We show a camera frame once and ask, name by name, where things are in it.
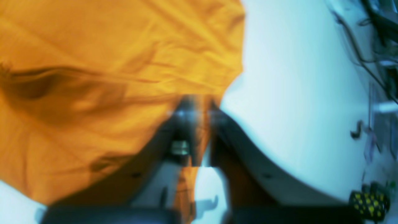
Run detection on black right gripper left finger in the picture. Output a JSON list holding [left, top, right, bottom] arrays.
[[41, 100, 193, 224]]

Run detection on yellow black pedal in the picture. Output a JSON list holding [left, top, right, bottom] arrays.
[[349, 182, 391, 223]]

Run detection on orange T-shirt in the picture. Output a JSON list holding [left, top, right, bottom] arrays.
[[1, 0, 246, 224]]

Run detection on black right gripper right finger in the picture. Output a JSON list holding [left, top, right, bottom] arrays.
[[208, 103, 364, 224]]

